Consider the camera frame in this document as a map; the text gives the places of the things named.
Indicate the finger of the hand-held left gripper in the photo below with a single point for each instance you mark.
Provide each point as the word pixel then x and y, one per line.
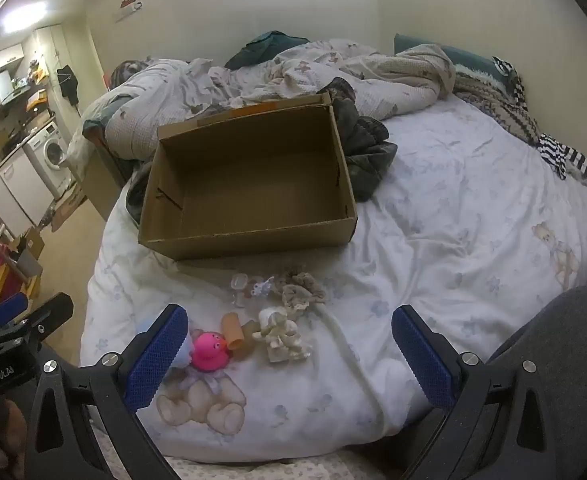
pixel 8 307
pixel 48 312

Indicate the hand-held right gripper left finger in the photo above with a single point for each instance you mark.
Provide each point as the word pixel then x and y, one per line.
pixel 156 355

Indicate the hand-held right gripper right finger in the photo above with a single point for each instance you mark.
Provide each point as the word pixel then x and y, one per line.
pixel 423 360

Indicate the light blue plush cloth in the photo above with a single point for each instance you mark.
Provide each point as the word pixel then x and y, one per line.
pixel 186 350

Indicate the pink rubber duck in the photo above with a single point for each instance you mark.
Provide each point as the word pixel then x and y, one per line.
pixel 206 352

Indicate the pale orange tube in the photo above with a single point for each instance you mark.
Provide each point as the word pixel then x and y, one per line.
pixel 232 330

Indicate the brown cardboard tube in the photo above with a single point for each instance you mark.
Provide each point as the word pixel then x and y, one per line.
pixel 247 342

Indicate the cream fluffy cloth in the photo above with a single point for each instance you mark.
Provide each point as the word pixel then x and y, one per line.
pixel 288 347

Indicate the large cardboard box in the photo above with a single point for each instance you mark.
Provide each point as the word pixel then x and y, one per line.
pixel 253 195

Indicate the small cardboard box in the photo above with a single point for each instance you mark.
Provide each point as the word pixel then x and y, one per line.
pixel 33 245

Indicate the white flexible tube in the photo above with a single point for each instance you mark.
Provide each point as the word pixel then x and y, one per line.
pixel 346 347

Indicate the white floor cabinets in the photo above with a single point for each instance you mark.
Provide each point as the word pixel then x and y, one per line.
pixel 13 190

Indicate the small white toy with eyes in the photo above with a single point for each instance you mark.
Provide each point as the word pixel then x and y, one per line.
pixel 261 287

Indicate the brown plush toy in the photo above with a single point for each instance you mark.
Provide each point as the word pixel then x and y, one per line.
pixel 301 290

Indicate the white washing machine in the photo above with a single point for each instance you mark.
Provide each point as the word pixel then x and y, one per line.
pixel 53 152

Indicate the dark green jacket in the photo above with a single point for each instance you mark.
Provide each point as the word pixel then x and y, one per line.
pixel 363 140

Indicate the black hanging garment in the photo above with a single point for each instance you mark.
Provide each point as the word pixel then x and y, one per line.
pixel 68 82

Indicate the black white striped cloth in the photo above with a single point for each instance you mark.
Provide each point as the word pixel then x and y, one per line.
pixel 568 157

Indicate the grey furry object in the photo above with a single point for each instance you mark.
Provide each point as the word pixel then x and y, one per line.
pixel 126 72

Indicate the patterned knit blanket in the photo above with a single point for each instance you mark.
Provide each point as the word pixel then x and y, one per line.
pixel 498 100

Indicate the teal pillow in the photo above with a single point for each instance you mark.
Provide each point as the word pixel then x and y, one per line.
pixel 466 57

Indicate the beige printed quilt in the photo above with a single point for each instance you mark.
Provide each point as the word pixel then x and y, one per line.
pixel 293 75

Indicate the dark teal cloth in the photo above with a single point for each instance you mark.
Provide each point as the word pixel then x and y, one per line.
pixel 263 45

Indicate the wooden bed frame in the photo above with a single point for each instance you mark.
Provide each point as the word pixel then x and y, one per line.
pixel 103 180

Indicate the wall hook with items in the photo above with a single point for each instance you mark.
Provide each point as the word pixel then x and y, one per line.
pixel 128 7

